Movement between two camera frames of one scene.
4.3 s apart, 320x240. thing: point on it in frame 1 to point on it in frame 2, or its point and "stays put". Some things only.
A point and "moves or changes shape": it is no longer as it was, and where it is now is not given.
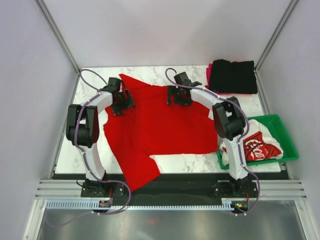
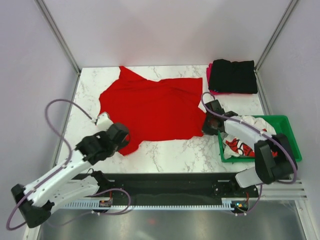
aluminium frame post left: x=56 y=31 stays put
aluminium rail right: x=281 y=190 stays put
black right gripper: x=172 y=90 to x=207 y=131
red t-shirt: x=153 y=127 moves or changes shape
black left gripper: x=128 y=103 to x=123 y=144
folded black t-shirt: x=237 y=77 stays put
